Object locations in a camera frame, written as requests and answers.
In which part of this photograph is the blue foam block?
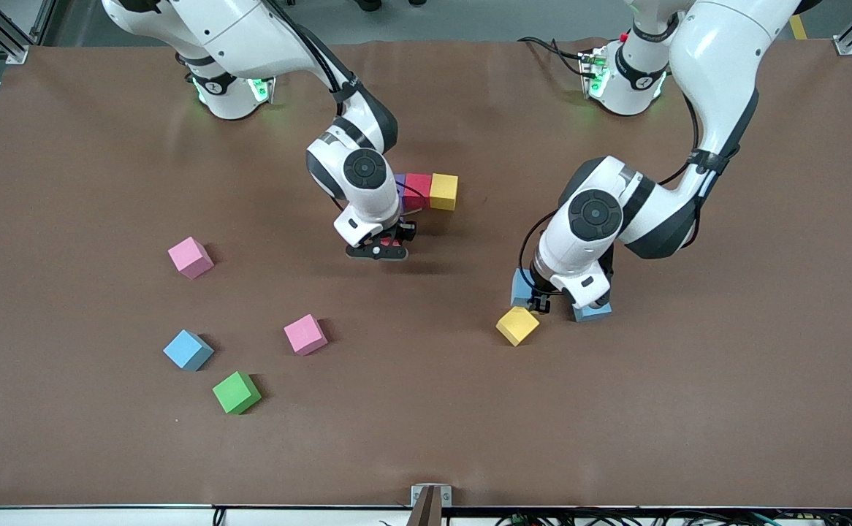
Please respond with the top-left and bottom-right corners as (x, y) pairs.
(511, 268), (536, 308)
(162, 329), (215, 372)
(572, 301), (613, 323)

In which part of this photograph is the yellow foam block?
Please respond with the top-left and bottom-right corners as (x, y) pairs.
(495, 305), (541, 348)
(430, 172), (460, 212)

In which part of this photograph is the pink foam block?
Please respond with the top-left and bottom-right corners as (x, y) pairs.
(167, 236), (215, 281)
(284, 313), (329, 357)

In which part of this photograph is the brown table mat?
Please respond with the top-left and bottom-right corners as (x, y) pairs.
(0, 38), (852, 509)

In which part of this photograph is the green foam block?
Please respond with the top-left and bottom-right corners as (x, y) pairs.
(212, 370), (262, 416)

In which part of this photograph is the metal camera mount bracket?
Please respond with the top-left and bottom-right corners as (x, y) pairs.
(410, 484), (453, 526)

